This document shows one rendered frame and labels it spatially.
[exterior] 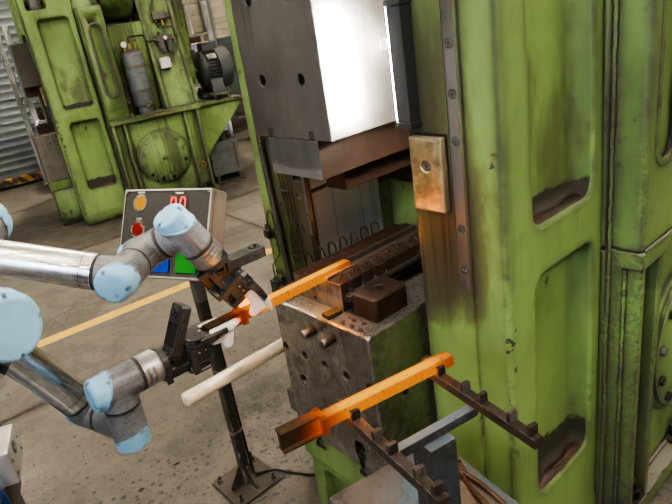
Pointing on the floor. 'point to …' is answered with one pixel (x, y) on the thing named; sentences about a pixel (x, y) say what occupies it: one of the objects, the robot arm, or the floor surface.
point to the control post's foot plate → (233, 482)
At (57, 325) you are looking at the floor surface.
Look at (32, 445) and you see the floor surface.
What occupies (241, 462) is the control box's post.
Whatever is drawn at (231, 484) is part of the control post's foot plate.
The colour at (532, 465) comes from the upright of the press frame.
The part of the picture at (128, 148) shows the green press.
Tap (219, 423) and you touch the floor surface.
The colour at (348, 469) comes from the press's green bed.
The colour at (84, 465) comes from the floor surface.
